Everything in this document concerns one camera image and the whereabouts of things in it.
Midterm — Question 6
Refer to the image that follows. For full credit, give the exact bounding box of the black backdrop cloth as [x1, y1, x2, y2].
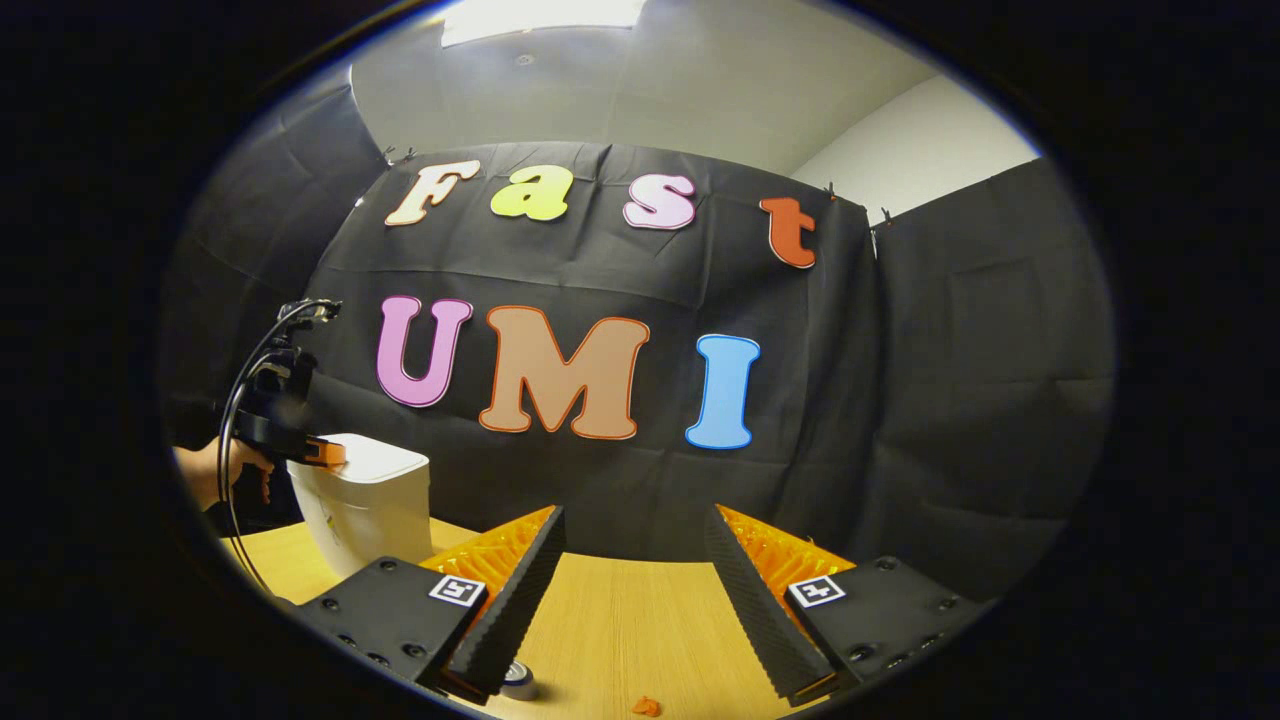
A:
[160, 70, 1116, 601]

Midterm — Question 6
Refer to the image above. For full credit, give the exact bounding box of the ceiling light panel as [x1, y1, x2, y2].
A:
[440, 0, 649, 49]

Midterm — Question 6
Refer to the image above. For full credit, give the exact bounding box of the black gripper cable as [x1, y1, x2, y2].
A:
[216, 299, 333, 593]

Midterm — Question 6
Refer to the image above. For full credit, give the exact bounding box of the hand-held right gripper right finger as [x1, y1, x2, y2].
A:
[703, 505, 986, 707]

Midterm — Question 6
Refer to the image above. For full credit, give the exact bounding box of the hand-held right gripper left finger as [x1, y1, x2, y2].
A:
[300, 505, 567, 706]

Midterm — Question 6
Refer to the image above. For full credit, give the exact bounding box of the white desktop garbage bin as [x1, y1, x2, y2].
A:
[287, 433, 435, 580]

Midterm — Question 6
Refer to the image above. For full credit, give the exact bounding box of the wooden desktop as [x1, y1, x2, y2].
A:
[222, 515, 831, 720]

